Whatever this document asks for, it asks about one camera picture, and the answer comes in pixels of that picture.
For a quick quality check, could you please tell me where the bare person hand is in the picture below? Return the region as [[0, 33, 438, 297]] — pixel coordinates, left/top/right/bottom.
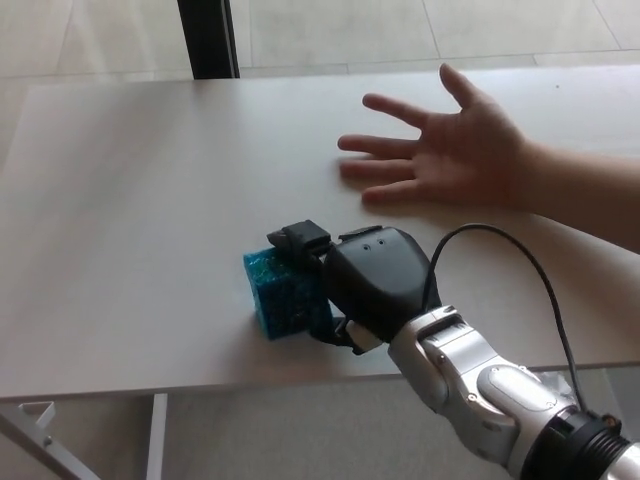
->
[[338, 62, 539, 211]]

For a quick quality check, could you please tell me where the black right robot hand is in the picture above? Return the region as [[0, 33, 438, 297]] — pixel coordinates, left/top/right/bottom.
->
[[265, 218, 444, 356]]

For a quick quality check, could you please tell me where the blue textured cube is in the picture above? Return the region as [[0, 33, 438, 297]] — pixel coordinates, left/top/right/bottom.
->
[[242, 244, 334, 342]]

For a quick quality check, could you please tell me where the bare person forearm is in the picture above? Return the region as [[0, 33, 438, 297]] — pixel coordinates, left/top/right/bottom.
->
[[519, 139, 640, 251]]

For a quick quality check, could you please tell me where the white vertical table leg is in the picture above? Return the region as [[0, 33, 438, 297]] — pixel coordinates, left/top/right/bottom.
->
[[144, 392, 169, 480]]

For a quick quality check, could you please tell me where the white diagonal table brace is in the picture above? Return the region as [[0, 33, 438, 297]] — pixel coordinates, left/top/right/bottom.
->
[[0, 405, 94, 480]]

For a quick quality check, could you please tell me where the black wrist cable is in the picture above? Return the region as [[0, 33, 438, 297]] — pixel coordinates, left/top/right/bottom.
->
[[422, 224, 591, 416]]

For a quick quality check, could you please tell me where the black vertical post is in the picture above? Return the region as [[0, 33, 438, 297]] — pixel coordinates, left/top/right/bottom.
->
[[175, 0, 241, 80]]

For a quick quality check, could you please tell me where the white metal bracket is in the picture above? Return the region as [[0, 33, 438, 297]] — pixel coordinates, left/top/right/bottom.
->
[[16, 401, 57, 436]]

